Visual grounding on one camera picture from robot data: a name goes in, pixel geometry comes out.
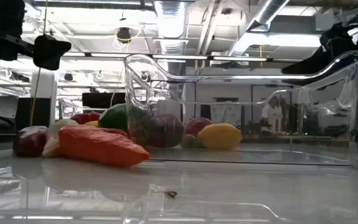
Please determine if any black cabinet panel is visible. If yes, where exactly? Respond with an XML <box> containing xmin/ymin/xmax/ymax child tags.
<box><xmin>14</xmin><ymin>97</ymin><xmax>52</xmax><ymax>131</ymax></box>

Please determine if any dark red apple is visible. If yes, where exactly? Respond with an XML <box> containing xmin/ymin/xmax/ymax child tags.
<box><xmin>13</xmin><ymin>125</ymin><xmax>48</xmax><ymax>157</ymax></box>

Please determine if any slanted silver duct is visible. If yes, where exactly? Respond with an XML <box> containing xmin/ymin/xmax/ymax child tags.
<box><xmin>228</xmin><ymin>0</ymin><xmax>291</xmax><ymax>57</ymax></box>

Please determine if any yellow lemon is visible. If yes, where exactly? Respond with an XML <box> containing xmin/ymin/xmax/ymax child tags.
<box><xmin>197</xmin><ymin>123</ymin><xmax>244</xmax><ymax>151</ymax></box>

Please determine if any green bell pepper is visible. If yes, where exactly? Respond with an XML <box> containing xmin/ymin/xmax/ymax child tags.
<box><xmin>99</xmin><ymin>103</ymin><xmax>150</xmax><ymax>134</ymax></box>

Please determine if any black ceiling dome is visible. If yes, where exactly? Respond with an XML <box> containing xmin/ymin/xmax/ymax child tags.
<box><xmin>116</xmin><ymin>27</ymin><xmax>132</xmax><ymax>44</ymax></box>

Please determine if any white garlic bulb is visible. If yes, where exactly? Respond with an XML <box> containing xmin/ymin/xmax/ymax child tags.
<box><xmin>42</xmin><ymin>118</ymin><xmax>79</xmax><ymax>158</ymax></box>

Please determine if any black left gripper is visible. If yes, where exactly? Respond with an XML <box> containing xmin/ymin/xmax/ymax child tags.
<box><xmin>0</xmin><ymin>0</ymin><xmax>72</xmax><ymax>71</ymax></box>

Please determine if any clear plastic bin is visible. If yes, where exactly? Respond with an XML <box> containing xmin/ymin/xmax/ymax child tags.
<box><xmin>123</xmin><ymin>50</ymin><xmax>358</xmax><ymax>166</ymax></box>
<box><xmin>57</xmin><ymin>97</ymin><xmax>105</xmax><ymax>121</ymax></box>

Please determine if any black background monitor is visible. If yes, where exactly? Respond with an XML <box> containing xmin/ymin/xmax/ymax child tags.
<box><xmin>81</xmin><ymin>91</ymin><xmax>127</xmax><ymax>110</ymax></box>

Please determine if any dark purple plastic fruit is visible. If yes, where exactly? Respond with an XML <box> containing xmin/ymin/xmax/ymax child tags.
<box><xmin>144</xmin><ymin>113</ymin><xmax>185</xmax><ymax>149</ymax></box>

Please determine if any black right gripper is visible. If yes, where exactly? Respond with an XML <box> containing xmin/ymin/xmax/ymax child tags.
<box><xmin>281</xmin><ymin>2</ymin><xmax>358</xmax><ymax>86</ymax></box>

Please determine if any ribbed silver duct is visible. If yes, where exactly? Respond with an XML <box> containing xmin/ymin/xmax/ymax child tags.
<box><xmin>152</xmin><ymin>0</ymin><xmax>186</xmax><ymax>55</ymax></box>

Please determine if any orange-red chili pepper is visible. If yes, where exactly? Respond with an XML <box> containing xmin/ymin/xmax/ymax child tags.
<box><xmin>58</xmin><ymin>124</ymin><xmax>150</xmax><ymax>168</ymax></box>

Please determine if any dark red chili pepper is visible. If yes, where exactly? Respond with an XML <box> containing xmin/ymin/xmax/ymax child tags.
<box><xmin>70</xmin><ymin>111</ymin><xmax>101</xmax><ymax>126</ymax></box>

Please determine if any white pillar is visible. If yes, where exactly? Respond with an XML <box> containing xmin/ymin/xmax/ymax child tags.
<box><xmin>30</xmin><ymin>68</ymin><xmax>58</xmax><ymax>127</ymax></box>

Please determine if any person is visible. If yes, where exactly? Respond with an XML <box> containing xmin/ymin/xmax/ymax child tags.
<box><xmin>260</xmin><ymin>95</ymin><xmax>283</xmax><ymax>135</ymax></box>

